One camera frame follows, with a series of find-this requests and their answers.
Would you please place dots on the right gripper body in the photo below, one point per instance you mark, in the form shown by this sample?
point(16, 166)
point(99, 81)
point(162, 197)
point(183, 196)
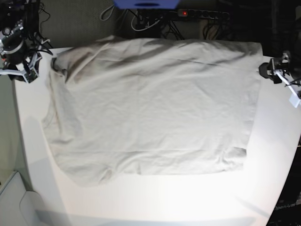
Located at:
point(21, 58)

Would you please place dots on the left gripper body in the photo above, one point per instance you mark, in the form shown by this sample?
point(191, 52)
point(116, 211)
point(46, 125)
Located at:
point(283, 69)

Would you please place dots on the light grey t-shirt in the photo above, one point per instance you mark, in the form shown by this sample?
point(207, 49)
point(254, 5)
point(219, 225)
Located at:
point(151, 107)

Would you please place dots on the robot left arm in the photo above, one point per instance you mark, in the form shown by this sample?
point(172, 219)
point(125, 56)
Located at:
point(294, 37)

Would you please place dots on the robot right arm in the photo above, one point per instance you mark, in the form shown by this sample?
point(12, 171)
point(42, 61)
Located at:
point(20, 20)

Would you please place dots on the black power strip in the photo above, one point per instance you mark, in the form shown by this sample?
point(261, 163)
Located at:
point(203, 14)

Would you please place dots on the blue box overhead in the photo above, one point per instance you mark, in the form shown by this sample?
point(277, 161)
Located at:
point(146, 4)

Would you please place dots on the grey side cabinet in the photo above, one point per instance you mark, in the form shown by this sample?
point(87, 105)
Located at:
point(16, 206)

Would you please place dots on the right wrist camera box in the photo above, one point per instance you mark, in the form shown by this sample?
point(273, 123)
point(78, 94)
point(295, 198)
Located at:
point(30, 76)

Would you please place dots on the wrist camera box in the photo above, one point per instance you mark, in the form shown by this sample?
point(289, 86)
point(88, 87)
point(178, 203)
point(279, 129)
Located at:
point(295, 100)
point(30, 76)

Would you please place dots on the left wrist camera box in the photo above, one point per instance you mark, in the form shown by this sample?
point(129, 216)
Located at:
point(295, 100)

